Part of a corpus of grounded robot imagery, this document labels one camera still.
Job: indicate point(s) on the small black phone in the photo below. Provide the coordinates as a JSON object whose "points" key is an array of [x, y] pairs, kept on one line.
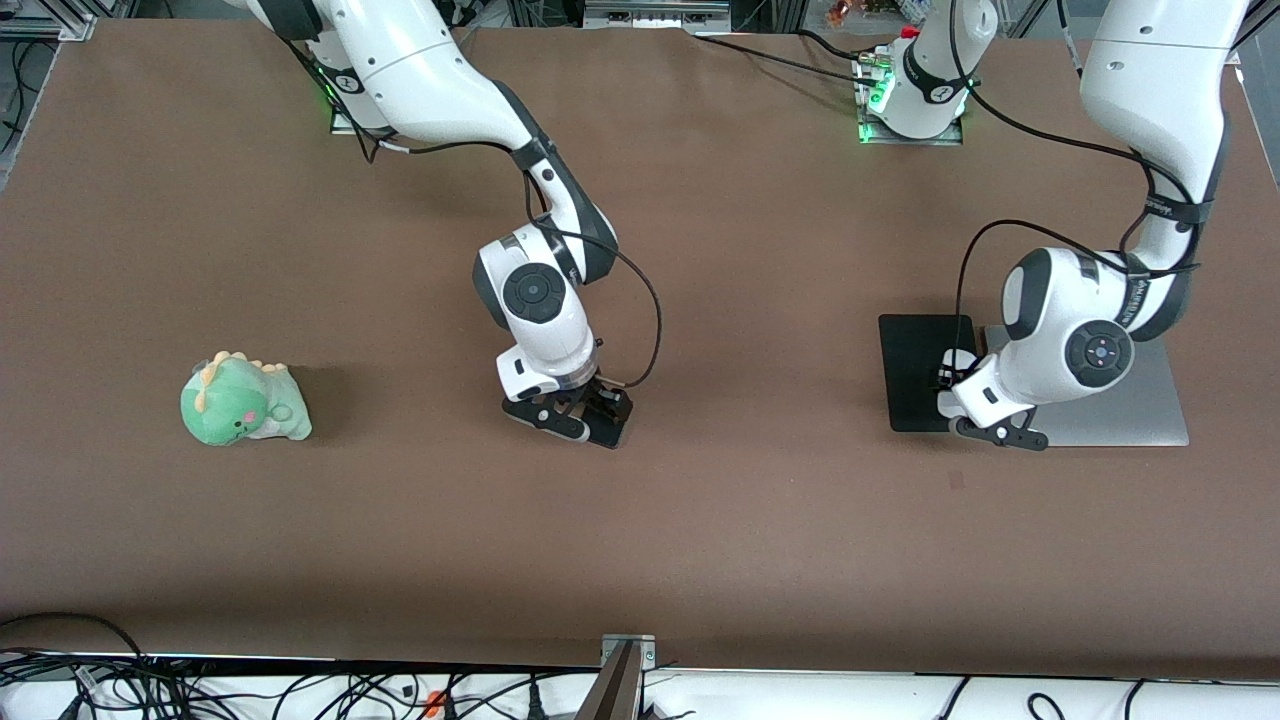
{"points": [[612, 428]]}

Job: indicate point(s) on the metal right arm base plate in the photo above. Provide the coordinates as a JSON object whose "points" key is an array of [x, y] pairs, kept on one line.
{"points": [[345, 125]]}

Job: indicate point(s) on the green dinosaur plush toy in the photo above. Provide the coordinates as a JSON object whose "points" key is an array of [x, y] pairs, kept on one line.
{"points": [[240, 405]]}

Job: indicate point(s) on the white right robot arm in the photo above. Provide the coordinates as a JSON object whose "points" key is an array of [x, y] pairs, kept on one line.
{"points": [[430, 70]]}

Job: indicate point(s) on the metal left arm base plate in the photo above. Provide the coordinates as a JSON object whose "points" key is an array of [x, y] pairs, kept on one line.
{"points": [[870, 125]]}

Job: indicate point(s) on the silver metal plate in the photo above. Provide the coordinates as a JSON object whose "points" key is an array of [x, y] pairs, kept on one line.
{"points": [[1130, 410]]}

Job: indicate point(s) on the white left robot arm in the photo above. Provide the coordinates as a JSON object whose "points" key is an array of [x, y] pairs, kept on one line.
{"points": [[1150, 90]]}

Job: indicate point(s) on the metal table edge bracket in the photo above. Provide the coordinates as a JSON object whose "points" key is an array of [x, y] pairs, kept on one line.
{"points": [[645, 650]]}

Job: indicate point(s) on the dark camera support post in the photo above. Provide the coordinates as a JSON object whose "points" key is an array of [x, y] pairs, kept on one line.
{"points": [[612, 695]]}

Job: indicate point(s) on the black mouse pad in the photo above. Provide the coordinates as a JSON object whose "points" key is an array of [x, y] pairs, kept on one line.
{"points": [[915, 370]]}

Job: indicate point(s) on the grey network equipment box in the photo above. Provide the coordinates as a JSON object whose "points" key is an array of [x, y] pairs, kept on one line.
{"points": [[655, 12]]}

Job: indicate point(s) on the aluminium frame profile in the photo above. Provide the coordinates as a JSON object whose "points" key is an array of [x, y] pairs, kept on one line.
{"points": [[45, 22]]}

